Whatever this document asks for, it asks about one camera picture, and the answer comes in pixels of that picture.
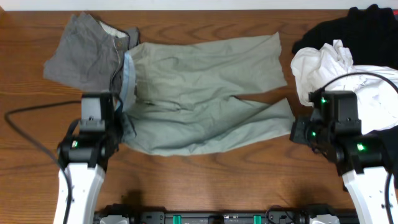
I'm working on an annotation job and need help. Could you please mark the white t-shirt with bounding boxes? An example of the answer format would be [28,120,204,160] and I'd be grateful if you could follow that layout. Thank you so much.
[290,40,397,134]

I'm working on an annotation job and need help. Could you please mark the khaki green shorts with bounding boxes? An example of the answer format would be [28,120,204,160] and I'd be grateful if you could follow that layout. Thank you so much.
[121,34,294,156]

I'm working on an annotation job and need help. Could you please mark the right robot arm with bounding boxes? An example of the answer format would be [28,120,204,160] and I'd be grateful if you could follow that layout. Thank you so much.
[290,90,397,223]

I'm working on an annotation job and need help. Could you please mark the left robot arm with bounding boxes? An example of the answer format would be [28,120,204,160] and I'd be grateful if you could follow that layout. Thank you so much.
[53,93,124,223]

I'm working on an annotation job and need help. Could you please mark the folded dark grey shorts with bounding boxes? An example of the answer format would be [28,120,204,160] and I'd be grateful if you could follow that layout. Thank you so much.
[44,12,139,93]

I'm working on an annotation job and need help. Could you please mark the black garment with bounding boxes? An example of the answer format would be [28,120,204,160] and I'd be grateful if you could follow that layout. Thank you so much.
[291,3,398,190]

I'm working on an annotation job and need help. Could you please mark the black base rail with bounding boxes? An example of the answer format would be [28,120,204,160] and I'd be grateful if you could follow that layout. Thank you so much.
[92,204,360,224]

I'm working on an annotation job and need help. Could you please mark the left black cable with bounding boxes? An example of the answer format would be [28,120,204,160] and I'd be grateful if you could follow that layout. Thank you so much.
[4,100,82,224]

